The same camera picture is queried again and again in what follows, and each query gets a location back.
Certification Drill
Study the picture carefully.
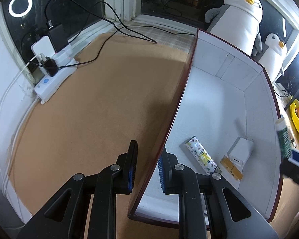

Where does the wooden clothespin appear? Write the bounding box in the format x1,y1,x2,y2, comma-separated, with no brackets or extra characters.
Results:
219,156,243,181

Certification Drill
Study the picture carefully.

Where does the white power adapter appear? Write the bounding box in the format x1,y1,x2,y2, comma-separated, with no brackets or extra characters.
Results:
31,35,73,60

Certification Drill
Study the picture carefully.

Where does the small black plug charger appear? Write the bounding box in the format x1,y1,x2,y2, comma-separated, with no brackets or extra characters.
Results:
41,57,59,77

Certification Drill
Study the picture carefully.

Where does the green and white tube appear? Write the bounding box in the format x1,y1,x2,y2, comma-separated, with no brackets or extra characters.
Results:
275,118,293,158

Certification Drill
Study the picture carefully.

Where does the small penguin plush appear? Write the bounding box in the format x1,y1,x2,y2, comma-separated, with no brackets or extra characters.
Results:
259,33,287,84

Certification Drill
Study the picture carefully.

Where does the black charging cable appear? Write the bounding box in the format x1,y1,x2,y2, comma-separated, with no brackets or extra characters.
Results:
45,0,158,44

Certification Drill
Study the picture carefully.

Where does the patterned white lighter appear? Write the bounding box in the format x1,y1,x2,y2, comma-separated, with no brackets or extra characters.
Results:
182,136,222,175

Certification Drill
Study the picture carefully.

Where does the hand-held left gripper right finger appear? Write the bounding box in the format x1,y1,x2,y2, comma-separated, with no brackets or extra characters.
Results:
158,151,279,239

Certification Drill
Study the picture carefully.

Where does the white wall charger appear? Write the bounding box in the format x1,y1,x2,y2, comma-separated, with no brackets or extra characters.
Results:
227,137,255,168

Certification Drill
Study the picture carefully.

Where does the black power adapter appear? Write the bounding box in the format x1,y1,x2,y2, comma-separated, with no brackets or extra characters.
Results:
48,24,71,51

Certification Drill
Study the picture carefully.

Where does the red cardboard box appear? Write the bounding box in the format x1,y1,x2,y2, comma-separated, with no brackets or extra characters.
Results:
127,28,283,226

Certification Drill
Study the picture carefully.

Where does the white power strip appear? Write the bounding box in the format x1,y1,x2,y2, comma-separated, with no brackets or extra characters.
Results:
34,51,79,104

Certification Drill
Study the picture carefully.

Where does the yellow bowl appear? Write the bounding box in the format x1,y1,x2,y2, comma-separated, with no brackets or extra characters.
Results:
289,100,299,137

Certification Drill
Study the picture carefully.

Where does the black power cable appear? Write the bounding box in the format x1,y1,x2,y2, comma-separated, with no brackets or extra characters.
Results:
57,1,198,68

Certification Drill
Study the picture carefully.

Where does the large penguin plush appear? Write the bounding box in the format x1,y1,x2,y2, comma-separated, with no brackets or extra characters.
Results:
205,0,263,56

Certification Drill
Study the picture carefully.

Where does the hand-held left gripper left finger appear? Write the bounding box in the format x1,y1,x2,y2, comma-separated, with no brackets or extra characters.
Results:
16,140,139,239

